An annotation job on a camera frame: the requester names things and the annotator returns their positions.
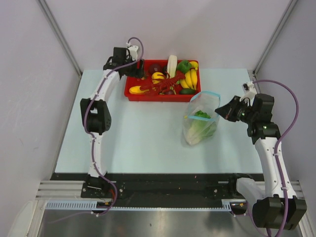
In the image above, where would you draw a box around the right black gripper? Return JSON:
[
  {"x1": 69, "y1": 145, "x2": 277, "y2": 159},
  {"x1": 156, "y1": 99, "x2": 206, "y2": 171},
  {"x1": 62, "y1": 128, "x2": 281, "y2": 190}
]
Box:
[{"x1": 215, "y1": 95, "x2": 256, "y2": 124}]

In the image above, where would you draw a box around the yellow toy mango slice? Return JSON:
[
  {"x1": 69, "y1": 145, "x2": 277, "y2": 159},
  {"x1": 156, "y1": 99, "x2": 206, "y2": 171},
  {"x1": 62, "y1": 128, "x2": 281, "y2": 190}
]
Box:
[{"x1": 129, "y1": 86, "x2": 148, "y2": 94}]

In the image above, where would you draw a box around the clear zip top bag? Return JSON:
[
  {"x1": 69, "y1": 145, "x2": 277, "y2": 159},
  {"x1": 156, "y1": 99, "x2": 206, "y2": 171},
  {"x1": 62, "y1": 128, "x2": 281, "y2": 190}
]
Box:
[{"x1": 182, "y1": 91, "x2": 221, "y2": 146}]

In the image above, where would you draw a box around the green white toy cabbage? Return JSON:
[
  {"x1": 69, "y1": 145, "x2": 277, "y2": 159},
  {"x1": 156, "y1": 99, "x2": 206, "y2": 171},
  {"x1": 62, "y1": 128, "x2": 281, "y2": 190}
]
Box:
[{"x1": 183, "y1": 110, "x2": 218, "y2": 146}]

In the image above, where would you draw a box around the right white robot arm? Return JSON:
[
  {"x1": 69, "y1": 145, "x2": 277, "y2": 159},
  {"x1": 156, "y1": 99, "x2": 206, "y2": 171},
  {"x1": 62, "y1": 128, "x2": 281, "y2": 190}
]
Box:
[{"x1": 215, "y1": 93, "x2": 307, "y2": 230}]

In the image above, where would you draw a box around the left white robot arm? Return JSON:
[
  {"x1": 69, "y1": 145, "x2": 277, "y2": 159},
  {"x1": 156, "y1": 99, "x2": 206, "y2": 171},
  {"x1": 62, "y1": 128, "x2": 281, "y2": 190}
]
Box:
[{"x1": 80, "y1": 43, "x2": 144, "y2": 198}]

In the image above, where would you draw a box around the dark purple toy onion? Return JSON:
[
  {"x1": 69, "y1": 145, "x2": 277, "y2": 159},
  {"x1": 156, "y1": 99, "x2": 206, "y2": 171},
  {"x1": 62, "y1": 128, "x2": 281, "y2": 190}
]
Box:
[{"x1": 148, "y1": 63, "x2": 162, "y2": 74}]

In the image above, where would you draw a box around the red plastic tray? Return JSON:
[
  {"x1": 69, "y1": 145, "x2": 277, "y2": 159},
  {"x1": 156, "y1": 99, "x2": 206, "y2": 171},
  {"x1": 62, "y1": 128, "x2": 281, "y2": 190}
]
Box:
[{"x1": 124, "y1": 60, "x2": 201, "y2": 102}]

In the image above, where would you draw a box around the red toy lobster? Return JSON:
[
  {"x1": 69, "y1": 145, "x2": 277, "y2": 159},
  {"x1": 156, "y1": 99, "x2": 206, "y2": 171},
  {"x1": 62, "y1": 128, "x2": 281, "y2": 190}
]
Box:
[{"x1": 141, "y1": 71, "x2": 185, "y2": 96}]

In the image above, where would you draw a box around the white toy radish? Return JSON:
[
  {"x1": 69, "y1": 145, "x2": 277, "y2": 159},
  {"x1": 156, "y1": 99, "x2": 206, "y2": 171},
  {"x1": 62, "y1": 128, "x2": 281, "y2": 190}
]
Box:
[{"x1": 167, "y1": 55, "x2": 178, "y2": 78}]

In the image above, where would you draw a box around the green toy bell pepper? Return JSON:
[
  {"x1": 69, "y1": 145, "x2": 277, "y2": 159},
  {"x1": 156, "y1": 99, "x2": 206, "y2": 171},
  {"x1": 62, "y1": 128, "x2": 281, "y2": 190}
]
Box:
[{"x1": 176, "y1": 60, "x2": 192, "y2": 74}]

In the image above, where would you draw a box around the dark green toy avocado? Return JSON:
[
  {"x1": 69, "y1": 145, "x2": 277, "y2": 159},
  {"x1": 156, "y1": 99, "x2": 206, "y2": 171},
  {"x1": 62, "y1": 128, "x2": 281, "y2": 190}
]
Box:
[{"x1": 179, "y1": 88, "x2": 196, "y2": 95}]

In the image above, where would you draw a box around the yellow toy banana bunch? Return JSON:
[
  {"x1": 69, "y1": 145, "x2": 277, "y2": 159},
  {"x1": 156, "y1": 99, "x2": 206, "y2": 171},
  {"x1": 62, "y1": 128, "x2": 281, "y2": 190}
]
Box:
[{"x1": 180, "y1": 61, "x2": 198, "y2": 90}]

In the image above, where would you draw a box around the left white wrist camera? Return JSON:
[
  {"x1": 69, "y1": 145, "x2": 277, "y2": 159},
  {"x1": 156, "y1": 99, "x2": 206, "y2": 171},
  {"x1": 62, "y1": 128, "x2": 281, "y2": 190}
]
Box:
[{"x1": 126, "y1": 43, "x2": 139, "y2": 61}]

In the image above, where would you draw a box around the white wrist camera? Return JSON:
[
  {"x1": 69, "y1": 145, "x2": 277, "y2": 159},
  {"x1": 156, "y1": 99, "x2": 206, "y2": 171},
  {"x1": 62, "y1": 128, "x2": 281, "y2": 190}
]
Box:
[
  {"x1": 241, "y1": 81, "x2": 257, "y2": 100},
  {"x1": 126, "y1": 43, "x2": 139, "y2": 61}
]

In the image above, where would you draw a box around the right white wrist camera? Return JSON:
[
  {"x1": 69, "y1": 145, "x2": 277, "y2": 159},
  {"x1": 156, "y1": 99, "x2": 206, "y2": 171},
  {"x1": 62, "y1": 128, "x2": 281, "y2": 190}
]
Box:
[{"x1": 241, "y1": 81, "x2": 257, "y2": 100}]

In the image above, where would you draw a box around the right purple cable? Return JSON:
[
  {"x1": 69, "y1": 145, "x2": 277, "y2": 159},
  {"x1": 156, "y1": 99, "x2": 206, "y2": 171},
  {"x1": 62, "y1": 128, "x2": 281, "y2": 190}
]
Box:
[{"x1": 246, "y1": 79, "x2": 301, "y2": 237}]

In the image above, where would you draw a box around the purple cable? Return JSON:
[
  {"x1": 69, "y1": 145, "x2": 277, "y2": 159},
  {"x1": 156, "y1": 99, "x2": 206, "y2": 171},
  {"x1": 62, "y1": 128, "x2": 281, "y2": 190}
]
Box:
[
  {"x1": 46, "y1": 37, "x2": 144, "y2": 223},
  {"x1": 246, "y1": 79, "x2": 301, "y2": 237}
]

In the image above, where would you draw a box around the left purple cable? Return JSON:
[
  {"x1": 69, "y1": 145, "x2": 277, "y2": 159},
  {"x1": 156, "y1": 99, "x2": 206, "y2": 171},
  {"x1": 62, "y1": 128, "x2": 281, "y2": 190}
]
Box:
[{"x1": 46, "y1": 37, "x2": 144, "y2": 223}]

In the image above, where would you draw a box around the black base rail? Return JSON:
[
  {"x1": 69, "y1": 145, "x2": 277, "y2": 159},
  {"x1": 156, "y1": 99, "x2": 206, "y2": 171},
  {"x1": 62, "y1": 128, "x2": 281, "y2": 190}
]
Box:
[{"x1": 50, "y1": 172, "x2": 271, "y2": 209}]

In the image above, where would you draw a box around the white slotted cable duct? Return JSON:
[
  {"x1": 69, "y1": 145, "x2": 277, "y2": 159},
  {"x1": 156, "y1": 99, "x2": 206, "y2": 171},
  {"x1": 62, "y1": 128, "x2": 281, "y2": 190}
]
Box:
[{"x1": 45, "y1": 200, "x2": 232, "y2": 212}]

